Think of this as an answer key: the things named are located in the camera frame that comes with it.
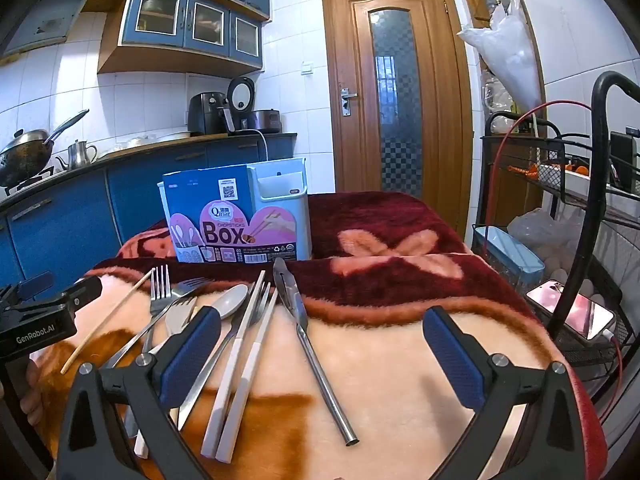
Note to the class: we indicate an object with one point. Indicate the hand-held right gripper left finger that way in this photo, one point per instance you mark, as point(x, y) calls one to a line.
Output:
point(192, 355)

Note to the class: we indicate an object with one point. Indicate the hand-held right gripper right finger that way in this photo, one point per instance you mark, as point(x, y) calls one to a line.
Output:
point(452, 365)

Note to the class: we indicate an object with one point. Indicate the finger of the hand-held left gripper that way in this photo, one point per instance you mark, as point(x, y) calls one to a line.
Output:
point(82, 290)
point(35, 284)

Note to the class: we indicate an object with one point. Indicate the wooden chopstick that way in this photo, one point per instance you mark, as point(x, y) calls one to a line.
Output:
point(107, 320)

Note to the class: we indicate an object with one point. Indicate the silver fork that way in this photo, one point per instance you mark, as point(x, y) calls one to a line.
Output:
point(160, 290)
point(187, 287)

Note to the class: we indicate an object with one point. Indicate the metal spoon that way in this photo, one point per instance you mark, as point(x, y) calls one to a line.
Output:
point(289, 290)

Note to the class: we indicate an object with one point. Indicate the light blue utensil holder box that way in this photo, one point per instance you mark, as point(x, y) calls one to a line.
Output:
point(220, 210)

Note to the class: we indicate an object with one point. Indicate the person's left hand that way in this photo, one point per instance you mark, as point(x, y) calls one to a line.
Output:
point(35, 390)

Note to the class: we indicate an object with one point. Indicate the silver butter knife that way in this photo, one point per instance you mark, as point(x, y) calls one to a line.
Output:
point(180, 317)

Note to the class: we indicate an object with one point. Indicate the red floral printed blanket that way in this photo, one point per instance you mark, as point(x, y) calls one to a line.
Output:
point(400, 385)

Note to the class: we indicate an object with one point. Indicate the grey spoon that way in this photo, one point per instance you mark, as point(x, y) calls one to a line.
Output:
point(231, 300)

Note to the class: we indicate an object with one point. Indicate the blue kitchen counter cabinets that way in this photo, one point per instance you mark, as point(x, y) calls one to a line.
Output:
point(65, 220)

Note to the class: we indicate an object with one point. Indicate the steel wok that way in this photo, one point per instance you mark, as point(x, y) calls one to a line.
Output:
point(22, 157)

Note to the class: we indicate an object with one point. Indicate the steel kettle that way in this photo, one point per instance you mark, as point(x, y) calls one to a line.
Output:
point(79, 156)

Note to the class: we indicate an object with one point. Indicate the smartphone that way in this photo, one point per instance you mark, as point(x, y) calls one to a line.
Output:
point(575, 307)

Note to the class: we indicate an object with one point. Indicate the white eggs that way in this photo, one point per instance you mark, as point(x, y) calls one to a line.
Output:
point(562, 272)

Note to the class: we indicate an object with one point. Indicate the clear plastic bag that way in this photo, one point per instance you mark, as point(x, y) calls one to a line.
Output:
point(542, 232)

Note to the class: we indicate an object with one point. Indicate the white bowls on counter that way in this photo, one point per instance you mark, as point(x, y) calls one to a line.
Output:
point(150, 139)

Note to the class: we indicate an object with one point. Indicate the black air fryer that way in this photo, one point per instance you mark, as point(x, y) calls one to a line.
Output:
point(205, 115)

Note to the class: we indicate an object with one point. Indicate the black metal rack cart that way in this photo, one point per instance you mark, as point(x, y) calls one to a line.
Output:
point(600, 210)

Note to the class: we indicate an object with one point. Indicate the black rice cooker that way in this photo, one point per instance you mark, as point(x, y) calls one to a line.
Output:
point(255, 110)

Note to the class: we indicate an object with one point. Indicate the wooden door with glass pane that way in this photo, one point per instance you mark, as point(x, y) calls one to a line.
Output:
point(350, 110)

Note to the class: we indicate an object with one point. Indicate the range hood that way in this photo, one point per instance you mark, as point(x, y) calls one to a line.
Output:
point(50, 5)

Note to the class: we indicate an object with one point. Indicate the white plastic bag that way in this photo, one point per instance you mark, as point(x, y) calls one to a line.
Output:
point(515, 60)

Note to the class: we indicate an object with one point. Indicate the blue wall cabinet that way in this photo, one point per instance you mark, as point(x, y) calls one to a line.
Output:
point(190, 25)

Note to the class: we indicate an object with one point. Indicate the white wall switch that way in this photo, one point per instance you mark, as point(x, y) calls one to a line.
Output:
point(308, 68)

